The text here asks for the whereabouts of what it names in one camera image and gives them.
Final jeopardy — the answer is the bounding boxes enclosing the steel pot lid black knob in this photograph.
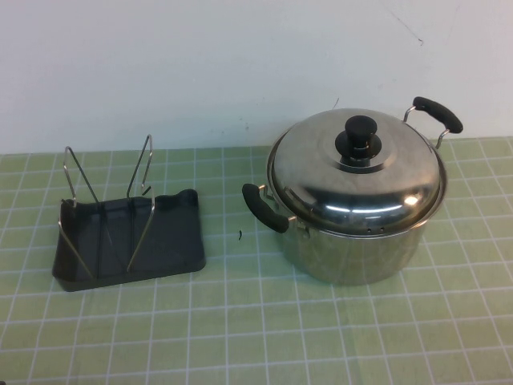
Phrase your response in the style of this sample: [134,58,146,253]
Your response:
[267,107,446,237]

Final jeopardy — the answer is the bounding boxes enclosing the green checked tablecloth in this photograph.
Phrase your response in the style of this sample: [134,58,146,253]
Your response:
[0,136,513,385]

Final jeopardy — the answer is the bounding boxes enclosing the dark grey wire lid rack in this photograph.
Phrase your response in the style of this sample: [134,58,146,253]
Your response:
[53,133,208,293]

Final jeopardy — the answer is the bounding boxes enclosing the stainless steel pot black handles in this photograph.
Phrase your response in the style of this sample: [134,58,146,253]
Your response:
[242,95,465,287]

